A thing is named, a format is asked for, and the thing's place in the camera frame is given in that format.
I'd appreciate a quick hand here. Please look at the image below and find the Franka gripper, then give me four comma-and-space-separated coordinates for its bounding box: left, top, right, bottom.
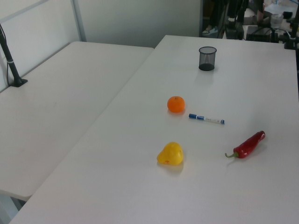
227, 0, 249, 22

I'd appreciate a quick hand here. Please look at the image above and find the blue white marker pen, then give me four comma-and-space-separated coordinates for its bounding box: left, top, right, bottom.
188, 113, 226, 125

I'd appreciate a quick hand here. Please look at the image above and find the black mesh pen cup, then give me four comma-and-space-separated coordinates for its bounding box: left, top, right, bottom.
199, 46, 218, 71

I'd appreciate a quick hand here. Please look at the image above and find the black equipment box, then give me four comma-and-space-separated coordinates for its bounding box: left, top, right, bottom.
246, 25, 280, 43

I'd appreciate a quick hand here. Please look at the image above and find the white teal sneaker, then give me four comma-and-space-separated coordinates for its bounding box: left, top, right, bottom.
202, 25, 219, 36

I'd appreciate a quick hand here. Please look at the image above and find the clear plastic container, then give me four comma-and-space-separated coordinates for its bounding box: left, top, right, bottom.
270, 13, 285, 27

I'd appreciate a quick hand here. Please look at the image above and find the black clamp stand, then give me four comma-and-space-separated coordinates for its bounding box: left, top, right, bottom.
283, 0, 299, 50

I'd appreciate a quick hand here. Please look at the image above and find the orange mandarin fruit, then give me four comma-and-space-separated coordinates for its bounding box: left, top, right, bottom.
167, 96, 185, 114

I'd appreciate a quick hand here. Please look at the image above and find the red chili pepper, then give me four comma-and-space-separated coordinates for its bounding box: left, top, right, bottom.
225, 130, 266, 160

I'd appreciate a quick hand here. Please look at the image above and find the yellow pear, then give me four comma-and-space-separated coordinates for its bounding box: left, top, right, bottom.
156, 141, 184, 165

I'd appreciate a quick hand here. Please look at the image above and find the black pole with base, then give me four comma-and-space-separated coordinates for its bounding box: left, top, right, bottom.
0, 23, 28, 88

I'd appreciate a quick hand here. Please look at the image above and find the grey partition frame post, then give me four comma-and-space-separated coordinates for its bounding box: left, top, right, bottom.
71, 0, 87, 42

